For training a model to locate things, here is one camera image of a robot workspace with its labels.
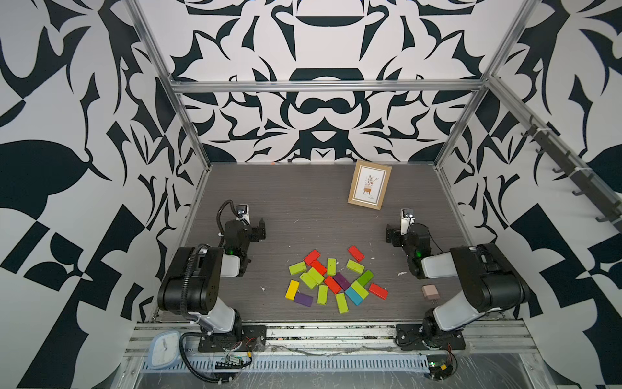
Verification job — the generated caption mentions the dark green block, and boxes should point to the dark green block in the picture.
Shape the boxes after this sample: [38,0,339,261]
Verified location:
[356,270,374,287]

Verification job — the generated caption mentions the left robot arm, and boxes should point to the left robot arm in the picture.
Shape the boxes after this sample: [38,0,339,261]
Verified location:
[157,199,267,342]

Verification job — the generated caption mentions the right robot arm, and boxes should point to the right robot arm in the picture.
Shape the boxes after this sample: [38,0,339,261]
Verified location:
[386,223,530,350]

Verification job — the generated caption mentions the pink beige small box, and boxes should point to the pink beige small box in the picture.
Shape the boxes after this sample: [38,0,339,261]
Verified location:
[421,285,440,301]

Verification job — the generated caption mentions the lime block beside teal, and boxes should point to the lime block beside teal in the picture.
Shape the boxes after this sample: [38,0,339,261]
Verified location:
[351,281,369,300]

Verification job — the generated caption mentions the purple block centre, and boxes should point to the purple block centre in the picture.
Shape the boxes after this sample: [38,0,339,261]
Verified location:
[333,272,351,291]

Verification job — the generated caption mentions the purple block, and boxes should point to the purple block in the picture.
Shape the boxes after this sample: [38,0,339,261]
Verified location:
[333,272,351,291]
[294,293,314,307]

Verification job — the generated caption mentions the red block pile middle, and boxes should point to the red block pile middle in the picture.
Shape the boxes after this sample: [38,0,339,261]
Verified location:
[311,259,327,276]

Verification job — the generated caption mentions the yellow block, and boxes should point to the yellow block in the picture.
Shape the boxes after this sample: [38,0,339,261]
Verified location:
[285,280,300,301]

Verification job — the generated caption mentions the lime block pair centre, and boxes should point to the lime block pair centre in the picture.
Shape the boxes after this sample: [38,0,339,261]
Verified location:
[300,267,325,290]

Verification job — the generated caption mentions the red block pile lower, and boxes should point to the red block pile lower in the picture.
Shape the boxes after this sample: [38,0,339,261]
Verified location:
[324,277,342,294]

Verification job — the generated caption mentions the lime block bottom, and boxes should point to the lime block bottom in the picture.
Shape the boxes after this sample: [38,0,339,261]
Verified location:
[335,293,349,314]

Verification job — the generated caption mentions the purple block lower left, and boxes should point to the purple block lower left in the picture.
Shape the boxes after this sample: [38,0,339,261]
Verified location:
[294,293,314,307]

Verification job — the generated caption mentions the green circuit board left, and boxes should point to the green circuit board left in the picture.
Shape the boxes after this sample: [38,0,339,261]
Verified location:
[214,353,253,371]

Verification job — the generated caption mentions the circuit board right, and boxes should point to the circuit board right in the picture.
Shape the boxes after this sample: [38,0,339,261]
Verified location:
[424,353,458,382]

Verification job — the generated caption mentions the white blue alarm clock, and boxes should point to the white blue alarm clock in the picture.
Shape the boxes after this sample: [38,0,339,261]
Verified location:
[146,331,181,370]

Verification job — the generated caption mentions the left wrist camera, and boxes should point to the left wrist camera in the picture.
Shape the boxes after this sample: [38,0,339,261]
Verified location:
[236,204,250,225]

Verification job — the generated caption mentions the wooden picture frame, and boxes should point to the wooden picture frame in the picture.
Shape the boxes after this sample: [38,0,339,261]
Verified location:
[348,160,392,210]

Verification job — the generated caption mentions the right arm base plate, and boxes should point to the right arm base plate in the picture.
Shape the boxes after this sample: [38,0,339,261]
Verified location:
[395,324,466,351]

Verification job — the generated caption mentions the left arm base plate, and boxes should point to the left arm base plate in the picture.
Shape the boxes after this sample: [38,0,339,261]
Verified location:
[198,325,267,353]

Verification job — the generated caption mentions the aluminium front rail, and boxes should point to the aluminium front rail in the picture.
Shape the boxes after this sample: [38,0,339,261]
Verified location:
[124,320,538,356]

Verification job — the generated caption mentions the white cable duct strip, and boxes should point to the white cable duct strip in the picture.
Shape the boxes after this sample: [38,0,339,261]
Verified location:
[180,353,431,374]

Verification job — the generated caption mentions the wall hook rail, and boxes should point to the wall hook rail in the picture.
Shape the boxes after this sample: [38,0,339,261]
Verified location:
[522,114,621,233]

